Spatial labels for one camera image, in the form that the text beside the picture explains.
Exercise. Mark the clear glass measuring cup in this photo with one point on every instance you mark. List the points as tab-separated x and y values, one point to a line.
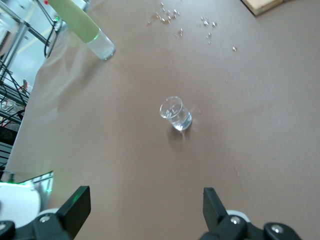
176	115

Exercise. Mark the aluminium frame rack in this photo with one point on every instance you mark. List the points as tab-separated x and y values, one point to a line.
22	27

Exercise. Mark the scattered clear granules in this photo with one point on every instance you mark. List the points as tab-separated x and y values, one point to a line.
165	21

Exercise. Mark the brown table cover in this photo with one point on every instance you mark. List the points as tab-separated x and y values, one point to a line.
125	150

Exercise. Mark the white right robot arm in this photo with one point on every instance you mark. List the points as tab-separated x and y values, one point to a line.
17	200

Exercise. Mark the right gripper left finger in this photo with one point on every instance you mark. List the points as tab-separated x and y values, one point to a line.
77	210

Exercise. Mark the wooden cutting board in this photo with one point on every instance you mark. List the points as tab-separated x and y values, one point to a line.
265	5

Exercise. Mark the green sleeved glass bottle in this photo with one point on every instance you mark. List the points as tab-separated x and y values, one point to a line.
77	22

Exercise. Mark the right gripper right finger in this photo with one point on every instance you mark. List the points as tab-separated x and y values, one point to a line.
215	215

